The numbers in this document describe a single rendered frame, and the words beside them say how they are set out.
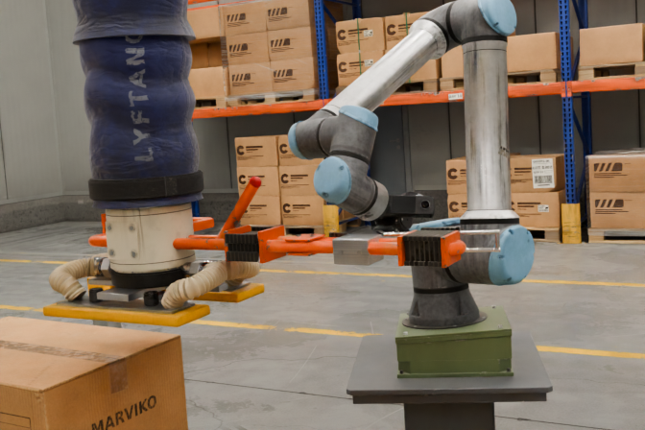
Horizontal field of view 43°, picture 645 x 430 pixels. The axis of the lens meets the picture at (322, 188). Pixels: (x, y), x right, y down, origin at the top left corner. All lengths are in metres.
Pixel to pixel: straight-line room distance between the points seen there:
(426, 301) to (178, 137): 0.90
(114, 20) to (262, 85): 8.25
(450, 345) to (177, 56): 1.02
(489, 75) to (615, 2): 7.75
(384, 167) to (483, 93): 8.46
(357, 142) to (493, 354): 0.70
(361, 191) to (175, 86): 0.45
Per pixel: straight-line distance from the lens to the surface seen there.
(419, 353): 2.13
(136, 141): 1.58
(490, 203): 2.08
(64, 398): 1.72
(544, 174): 8.62
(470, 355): 2.14
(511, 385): 2.09
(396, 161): 10.45
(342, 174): 1.70
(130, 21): 1.58
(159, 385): 1.91
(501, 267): 2.04
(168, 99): 1.59
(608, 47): 8.48
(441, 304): 2.19
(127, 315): 1.58
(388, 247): 1.38
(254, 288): 1.70
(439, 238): 1.34
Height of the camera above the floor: 1.43
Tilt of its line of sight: 5 degrees down
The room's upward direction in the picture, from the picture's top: 4 degrees counter-clockwise
